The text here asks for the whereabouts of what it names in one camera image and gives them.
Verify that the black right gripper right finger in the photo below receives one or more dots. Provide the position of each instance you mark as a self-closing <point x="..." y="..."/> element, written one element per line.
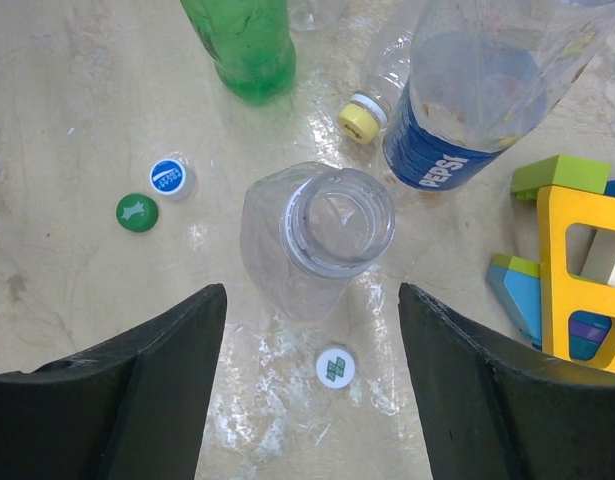
<point x="493" y="408"/>

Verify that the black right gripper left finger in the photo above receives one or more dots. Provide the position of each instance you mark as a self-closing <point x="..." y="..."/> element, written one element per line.
<point x="132" y="407"/>

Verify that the white cap green print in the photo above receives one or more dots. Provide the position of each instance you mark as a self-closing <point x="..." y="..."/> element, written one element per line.
<point x="335" y="366"/>

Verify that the green bottle cap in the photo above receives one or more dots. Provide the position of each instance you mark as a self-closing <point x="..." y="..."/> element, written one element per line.
<point x="137" y="212"/>

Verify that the Pocari Sweat white cap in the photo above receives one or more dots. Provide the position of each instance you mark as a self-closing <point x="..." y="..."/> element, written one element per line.
<point x="171" y="179"/>

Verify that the clear bottle white cap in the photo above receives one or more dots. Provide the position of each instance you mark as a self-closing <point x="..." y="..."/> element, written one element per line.
<point x="308" y="230"/>

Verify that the Pepsi label clear bottle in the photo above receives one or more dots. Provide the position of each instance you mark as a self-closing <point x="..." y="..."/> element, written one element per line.
<point x="484" y="74"/>

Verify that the green plastic bottle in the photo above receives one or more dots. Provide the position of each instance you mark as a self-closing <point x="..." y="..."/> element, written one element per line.
<point x="250" y="44"/>

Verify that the clear Pocari Sweat bottle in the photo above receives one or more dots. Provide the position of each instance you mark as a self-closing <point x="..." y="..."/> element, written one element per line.
<point x="310" y="15"/>

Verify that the clear bottle yellow cap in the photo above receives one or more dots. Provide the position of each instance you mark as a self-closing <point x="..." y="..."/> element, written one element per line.
<point x="383" y="75"/>

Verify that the blue purple toy block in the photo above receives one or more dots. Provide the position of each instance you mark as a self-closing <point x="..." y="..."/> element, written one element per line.
<point x="587" y="331"/>

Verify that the teal green toy block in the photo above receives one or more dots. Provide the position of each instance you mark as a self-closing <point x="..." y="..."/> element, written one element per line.
<point x="515" y="282"/>

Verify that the yellow triangle toy block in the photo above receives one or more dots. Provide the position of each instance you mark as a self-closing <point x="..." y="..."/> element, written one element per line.
<point x="562" y="294"/>

